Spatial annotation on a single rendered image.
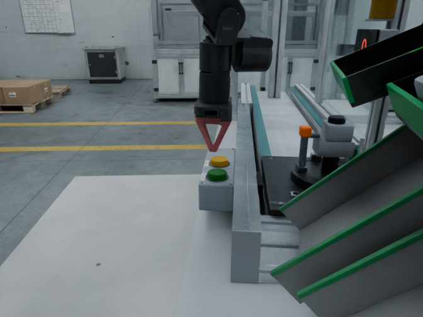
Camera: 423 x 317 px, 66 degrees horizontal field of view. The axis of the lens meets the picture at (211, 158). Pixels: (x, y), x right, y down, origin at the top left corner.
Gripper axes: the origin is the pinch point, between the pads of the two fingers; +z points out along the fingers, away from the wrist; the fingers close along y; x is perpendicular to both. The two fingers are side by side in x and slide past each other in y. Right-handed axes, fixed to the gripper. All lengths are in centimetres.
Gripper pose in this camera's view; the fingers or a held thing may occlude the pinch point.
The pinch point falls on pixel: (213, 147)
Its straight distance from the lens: 63.5
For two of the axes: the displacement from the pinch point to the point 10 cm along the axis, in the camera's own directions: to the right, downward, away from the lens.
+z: -0.2, 9.3, 3.7
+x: -10.0, -0.5, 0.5
